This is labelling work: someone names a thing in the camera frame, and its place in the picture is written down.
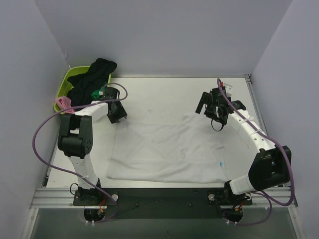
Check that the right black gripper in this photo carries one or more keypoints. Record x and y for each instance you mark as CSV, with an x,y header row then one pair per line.
x,y
208,107

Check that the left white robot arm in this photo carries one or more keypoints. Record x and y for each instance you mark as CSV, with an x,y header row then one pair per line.
x,y
75,137

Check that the pink t shirt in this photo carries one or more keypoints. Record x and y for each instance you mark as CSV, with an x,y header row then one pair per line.
x,y
62,103

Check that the lime green plastic basket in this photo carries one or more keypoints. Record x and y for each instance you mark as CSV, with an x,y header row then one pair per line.
x,y
65,86

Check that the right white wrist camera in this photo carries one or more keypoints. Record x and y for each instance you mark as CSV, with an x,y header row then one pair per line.
x,y
228,89

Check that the white t shirt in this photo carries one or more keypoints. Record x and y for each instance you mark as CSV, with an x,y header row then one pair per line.
x,y
185,152

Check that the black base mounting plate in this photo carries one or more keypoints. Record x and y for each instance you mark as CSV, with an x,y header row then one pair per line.
x,y
160,203

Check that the black t shirt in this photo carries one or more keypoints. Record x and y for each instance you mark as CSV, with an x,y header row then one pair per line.
x,y
86,83

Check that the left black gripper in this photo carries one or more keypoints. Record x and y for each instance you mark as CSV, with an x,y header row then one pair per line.
x,y
117,113

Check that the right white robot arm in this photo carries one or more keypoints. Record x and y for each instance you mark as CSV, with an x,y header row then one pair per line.
x,y
269,167

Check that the green t shirt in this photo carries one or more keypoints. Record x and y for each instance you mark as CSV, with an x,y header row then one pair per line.
x,y
95,94

